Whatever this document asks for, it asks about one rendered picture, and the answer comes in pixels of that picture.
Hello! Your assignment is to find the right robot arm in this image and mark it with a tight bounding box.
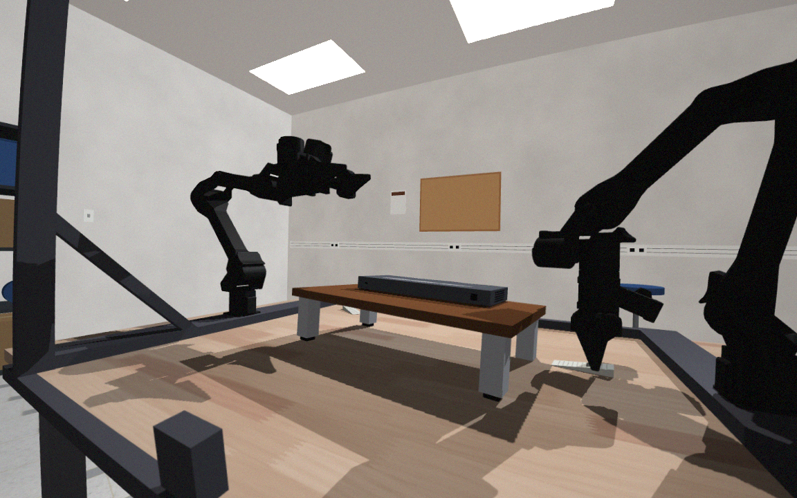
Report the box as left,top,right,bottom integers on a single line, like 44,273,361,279
532,59,797,417

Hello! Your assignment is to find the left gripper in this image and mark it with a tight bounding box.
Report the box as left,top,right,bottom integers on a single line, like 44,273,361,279
289,151,371,199

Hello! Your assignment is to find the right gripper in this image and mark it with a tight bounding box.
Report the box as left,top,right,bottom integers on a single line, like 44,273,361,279
571,270,622,371

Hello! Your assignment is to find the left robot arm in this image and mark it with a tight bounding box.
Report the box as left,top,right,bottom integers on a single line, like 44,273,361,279
190,136,333,317

